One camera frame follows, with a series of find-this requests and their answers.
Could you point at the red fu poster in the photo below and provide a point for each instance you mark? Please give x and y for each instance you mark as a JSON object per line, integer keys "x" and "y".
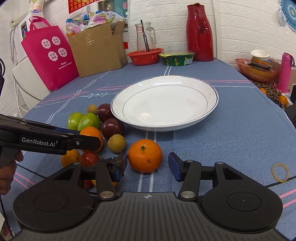
{"x": 82, "y": 5}

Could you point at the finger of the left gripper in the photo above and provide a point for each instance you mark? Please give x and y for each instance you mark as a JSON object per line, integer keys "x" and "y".
{"x": 65, "y": 131}

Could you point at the brown patterned cloth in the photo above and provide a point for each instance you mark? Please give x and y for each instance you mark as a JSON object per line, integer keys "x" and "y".
{"x": 272, "y": 93}

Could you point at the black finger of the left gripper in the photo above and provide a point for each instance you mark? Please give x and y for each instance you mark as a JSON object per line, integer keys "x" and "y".
{"x": 83, "y": 142}

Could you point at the red thermos jug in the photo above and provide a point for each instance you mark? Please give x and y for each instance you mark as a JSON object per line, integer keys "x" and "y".
{"x": 199, "y": 33}

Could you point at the green instant noodle bowl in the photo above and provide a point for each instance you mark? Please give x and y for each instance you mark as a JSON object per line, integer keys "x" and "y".
{"x": 177, "y": 58}

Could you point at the green fruit left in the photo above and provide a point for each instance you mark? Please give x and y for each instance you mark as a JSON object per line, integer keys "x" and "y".
{"x": 73, "y": 120}

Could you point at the yellow orange citrus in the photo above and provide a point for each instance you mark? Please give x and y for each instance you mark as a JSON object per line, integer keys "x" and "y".
{"x": 69, "y": 158}

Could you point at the dark purple plum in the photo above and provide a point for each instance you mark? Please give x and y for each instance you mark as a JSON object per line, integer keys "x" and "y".
{"x": 104, "y": 112}
{"x": 111, "y": 127}

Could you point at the dark purple plum rear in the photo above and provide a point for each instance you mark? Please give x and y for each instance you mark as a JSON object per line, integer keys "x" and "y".
{"x": 104, "y": 112}

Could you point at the orange glass bowl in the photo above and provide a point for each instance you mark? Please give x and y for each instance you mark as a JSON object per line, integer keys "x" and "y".
{"x": 256, "y": 73}

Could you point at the green fruit right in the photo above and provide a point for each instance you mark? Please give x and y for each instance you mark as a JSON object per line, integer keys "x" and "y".
{"x": 89, "y": 119}

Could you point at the person's left hand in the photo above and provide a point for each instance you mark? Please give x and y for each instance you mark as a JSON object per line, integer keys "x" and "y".
{"x": 7, "y": 174}

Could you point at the red apple-like fruit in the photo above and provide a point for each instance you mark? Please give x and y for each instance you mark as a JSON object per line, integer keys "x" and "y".
{"x": 88, "y": 158}

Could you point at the small brown longan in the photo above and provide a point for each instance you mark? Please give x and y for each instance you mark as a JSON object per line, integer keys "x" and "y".
{"x": 92, "y": 109}

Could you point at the yellow rubber band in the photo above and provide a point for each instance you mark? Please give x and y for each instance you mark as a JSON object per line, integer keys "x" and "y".
{"x": 280, "y": 172}

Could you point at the brown-yellow longan front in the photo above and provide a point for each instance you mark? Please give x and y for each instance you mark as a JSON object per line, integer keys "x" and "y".
{"x": 116, "y": 143}

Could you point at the white appliance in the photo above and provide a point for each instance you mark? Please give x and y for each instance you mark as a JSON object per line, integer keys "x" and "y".
{"x": 27, "y": 80}

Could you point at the green fruit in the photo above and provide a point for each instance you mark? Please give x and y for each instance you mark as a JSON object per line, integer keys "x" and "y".
{"x": 89, "y": 119}
{"x": 73, "y": 120}

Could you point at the dark purple plum front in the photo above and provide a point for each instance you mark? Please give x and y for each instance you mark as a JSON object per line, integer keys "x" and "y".
{"x": 111, "y": 127}

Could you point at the metal utensil in pitcher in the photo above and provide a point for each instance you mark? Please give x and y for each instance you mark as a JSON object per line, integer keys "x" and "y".
{"x": 144, "y": 37}

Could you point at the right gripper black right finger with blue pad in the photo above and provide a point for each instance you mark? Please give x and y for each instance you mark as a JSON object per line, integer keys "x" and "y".
{"x": 190, "y": 173}

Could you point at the floral cloth in box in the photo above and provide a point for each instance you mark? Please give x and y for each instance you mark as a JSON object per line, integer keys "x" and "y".
{"x": 90, "y": 19}

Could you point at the pink water bottle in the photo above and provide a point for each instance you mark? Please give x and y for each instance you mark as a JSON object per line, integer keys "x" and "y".
{"x": 287, "y": 63}

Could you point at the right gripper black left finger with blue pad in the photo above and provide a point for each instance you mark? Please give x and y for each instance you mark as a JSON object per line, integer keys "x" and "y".
{"x": 105, "y": 172}

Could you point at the blue patterned wall fan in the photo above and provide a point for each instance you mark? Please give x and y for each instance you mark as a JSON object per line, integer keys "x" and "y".
{"x": 287, "y": 13}

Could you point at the cardboard box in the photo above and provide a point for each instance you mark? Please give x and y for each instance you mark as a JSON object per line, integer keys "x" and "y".
{"x": 99, "y": 49}

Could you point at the pink shopping bag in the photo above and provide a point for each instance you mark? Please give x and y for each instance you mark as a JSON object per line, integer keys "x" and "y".
{"x": 50, "y": 53}

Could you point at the white porcelain plate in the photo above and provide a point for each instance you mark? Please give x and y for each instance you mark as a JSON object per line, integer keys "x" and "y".
{"x": 165, "y": 103}

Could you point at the glass pitcher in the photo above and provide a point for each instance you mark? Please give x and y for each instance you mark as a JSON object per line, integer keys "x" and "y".
{"x": 150, "y": 33}

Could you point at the orange mandarin with stem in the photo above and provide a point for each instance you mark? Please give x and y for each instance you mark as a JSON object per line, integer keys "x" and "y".
{"x": 94, "y": 132}

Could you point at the large orange mandarin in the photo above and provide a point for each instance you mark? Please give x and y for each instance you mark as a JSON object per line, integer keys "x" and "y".
{"x": 145, "y": 156}

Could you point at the red plastic basket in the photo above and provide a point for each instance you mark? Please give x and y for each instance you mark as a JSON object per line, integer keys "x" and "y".
{"x": 142, "y": 58}

